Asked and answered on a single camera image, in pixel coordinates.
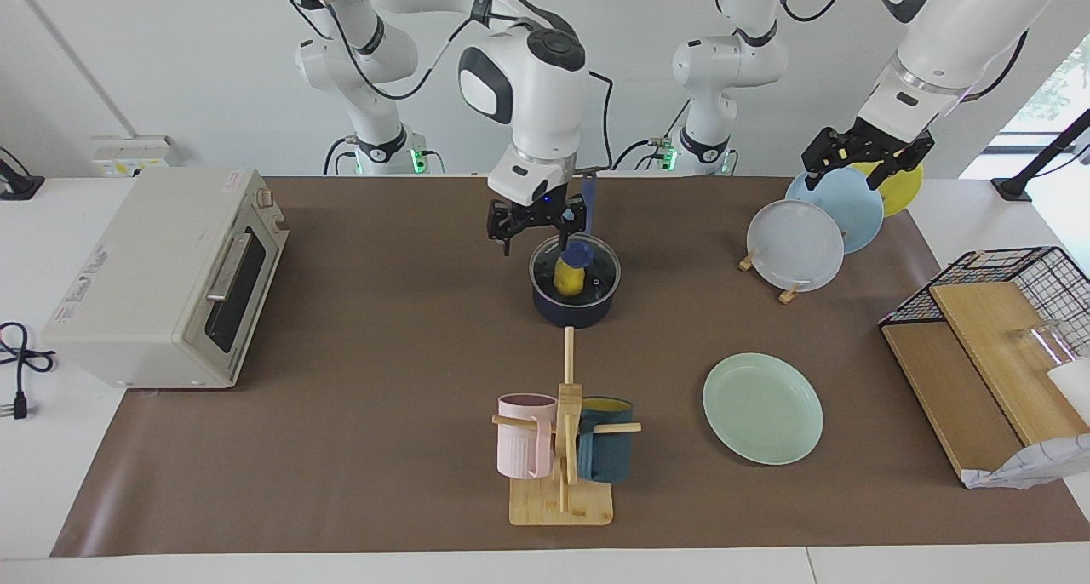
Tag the wooden mug rack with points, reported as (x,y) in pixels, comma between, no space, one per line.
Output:
(562,506)

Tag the dark blue saucepan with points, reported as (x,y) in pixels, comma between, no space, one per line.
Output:
(575,313)

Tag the wooden shelf unit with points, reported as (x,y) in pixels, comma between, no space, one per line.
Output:
(962,388)

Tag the glass lid with blue knob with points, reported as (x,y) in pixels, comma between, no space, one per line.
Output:
(600,269)

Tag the light blue plate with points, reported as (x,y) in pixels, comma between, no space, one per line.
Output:
(856,218)

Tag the black desk clamp stand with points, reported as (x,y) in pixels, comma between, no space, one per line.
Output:
(19,188)

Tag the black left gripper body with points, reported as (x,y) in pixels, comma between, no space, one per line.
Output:
(864,148)

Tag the grey plate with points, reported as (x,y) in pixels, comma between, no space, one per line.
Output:
(796,245)

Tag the yellow plate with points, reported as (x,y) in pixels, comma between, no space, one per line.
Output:
(904,194)

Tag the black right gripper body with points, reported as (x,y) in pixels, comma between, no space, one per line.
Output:
(536,212)

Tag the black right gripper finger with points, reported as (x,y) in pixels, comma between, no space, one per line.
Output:
(501,240)
(566,233)

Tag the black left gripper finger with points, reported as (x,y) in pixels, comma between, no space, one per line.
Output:
(814,180)
(879,180)

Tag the clear glass cup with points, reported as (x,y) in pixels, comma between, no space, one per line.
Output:
(1043,341)

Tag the black angled camera stand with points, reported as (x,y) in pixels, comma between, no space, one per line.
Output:
(1043,154)

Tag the brown table mat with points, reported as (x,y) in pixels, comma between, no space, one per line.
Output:
(383,448)

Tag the beige toaster oven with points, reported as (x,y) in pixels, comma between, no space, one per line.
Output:
(145,312)

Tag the wooden plate rack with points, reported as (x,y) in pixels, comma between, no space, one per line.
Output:
(789,295)

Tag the pink ribbed mug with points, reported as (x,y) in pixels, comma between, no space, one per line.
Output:
(521,443)

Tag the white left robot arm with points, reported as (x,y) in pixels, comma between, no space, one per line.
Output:
(945,39)

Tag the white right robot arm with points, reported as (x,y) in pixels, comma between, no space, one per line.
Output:
(545,99)

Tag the light green plate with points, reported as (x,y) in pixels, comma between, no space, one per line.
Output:
(762,409)

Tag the teal mug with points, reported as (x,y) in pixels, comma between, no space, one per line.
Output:
(606,456)

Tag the white cylindrical container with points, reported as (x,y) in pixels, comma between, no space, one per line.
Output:
(1073,388)

